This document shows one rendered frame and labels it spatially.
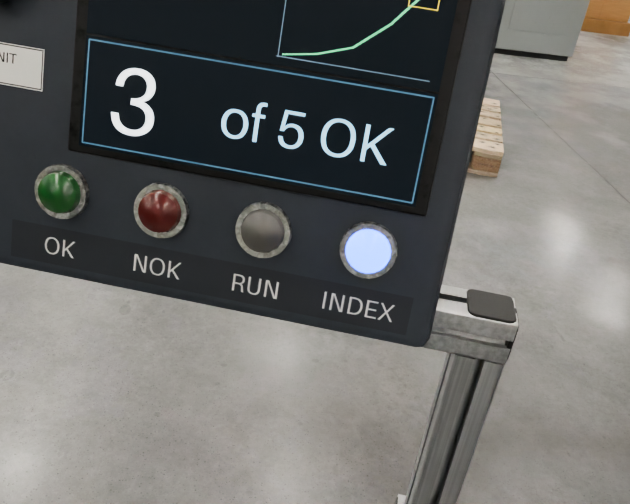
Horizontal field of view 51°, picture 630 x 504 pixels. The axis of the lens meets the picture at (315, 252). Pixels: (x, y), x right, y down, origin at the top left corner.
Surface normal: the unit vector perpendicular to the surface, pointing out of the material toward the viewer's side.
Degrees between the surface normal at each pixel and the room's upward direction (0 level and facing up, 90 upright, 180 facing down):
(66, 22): 75
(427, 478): 90
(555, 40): 90
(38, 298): 0
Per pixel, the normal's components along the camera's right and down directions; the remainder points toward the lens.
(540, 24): 0.06, 0.51
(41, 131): -0.13, 0.24
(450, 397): -0.17, 0.48
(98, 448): 0.12, -0.86
